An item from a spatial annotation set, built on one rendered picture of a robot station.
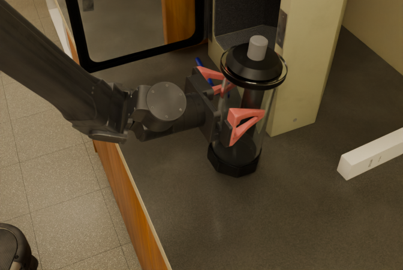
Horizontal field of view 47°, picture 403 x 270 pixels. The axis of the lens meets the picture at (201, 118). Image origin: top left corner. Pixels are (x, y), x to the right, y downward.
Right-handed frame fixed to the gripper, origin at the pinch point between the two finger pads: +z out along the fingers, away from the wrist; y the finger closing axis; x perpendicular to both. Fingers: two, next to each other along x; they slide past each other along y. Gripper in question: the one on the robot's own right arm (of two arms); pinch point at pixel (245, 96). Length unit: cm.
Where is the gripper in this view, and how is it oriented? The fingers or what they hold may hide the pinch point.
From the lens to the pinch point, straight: 79.4
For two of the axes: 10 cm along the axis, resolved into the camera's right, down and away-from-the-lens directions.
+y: -4.4, -6.4, 6.3
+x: -1.0, 7.3, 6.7
